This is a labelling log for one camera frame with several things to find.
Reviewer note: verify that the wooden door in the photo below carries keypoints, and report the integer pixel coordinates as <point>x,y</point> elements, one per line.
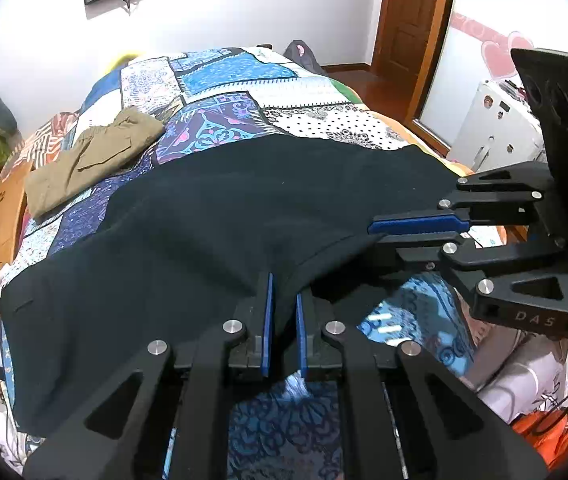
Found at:
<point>403,15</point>

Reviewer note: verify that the black pants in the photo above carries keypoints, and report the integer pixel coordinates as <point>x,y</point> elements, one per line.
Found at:
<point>189,220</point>

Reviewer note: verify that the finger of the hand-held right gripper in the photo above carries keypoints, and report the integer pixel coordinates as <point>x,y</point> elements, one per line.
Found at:
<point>508,257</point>
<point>413,223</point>

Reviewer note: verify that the dark grey bag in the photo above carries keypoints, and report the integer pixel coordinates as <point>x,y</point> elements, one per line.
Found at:
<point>301,57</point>

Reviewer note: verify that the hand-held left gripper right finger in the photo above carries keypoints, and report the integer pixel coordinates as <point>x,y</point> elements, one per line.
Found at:
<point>302,332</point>

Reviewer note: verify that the yellow foam tube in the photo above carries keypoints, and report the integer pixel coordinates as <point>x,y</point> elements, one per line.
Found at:
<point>124,59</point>

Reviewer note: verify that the white wardrobe sliding door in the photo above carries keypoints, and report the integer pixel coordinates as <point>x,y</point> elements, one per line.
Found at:
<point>493,25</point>

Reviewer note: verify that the khaki pants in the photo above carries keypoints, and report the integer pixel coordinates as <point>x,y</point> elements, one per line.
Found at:
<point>89,160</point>

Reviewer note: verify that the blue patchwork blanket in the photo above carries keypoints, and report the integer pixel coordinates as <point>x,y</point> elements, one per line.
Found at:
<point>224,77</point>

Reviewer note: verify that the orange striped sheet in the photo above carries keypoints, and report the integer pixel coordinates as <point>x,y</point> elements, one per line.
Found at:
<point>46,135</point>

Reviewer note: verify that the orange plastic bag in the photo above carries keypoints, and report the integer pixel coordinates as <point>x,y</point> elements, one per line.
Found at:
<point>558,440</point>

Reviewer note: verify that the white appliance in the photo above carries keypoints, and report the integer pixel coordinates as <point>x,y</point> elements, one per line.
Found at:
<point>503,125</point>

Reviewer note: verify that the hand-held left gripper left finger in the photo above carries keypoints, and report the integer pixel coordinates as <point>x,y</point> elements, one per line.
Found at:
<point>266,327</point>

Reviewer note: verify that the pink white quilt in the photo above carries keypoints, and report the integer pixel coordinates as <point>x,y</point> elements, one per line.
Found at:
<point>518,370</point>

